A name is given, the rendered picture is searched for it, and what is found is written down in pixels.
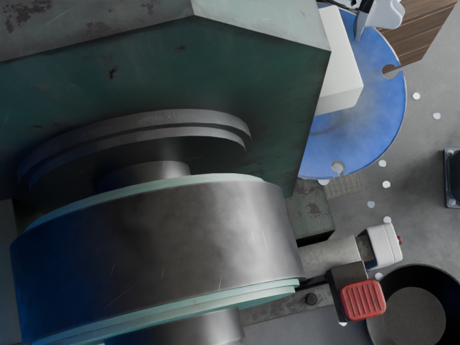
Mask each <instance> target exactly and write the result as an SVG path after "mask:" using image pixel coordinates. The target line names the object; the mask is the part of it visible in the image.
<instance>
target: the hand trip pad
mask: <svg viewBox="0 0 460 345"><path fill-rule="evenodd" d="M338 295H339V299H340V303H341V306H342V311H343V313H344V316H345V318H346V319H348V320H350V321H352V322H354V321H359V320H364V319H367V318H372V317H375V316H380V315H381V314H383V313H384V312H385V310H386V302H385V299H384V296H383V292H382V289H381V286H380V284H379V282H378V281H376V280H374V279H366V280H363V281H358V282H354V283H349V284H346V285H344V286H342V287H341V288H340V290H339V292H338Z"/></svg>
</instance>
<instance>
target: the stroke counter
mask: <svg viewBox="0 0 460 345"><path fill-rule="evenodd" d="M318 10H319V13H320V16H321V19H322V23H323V25H324V29H325V32H326V34H327V38H328V41H329V44H330V47H331V50H332V52H331V57H330V60H329V64H328V67H327V71H326V75H325V77H324V82H323V85H322V89H321V92H320V96H319V99H318V104H317V107H316V111H315V114H314V116H317V115H321V114H326V113H329V112H334V111H338V110H342V109H346V108H349V107H353V106H354V105H355V104H356V102H357V99H358V98H359V95H360V94H361V91H362V89H363V82H362V80H361V76H360V74H359V70H358V68H357V64H356V61H355V58H354V55H353V51H352V49H351V46H350V43H349V40H348V36H347V34H346V30H345V28H344V24H343V22H342V18H341V16H340V12H339V10H338V7H337V6H336V5H332V6H329V7H325V8H320V9H318Z"/></svg>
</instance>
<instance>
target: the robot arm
mask: <svg viewBox="0 0 460 345"><path fill-rule="evenodd" d="M404 14H405V9H404V7H403V6H402V5H401V4H400V3H399V2H398V1H397V0H361V3H360V6H359V9H358V11H357V15H356V17H355V21H354V23H353V35H354V40H356V41H357V42H359V39H360V37H361V34H362V31H363V29H364V27H378V28H385V29H396V28H397V27H399V26H400V24H401V22H402V19H403V16H404Z"/></svg>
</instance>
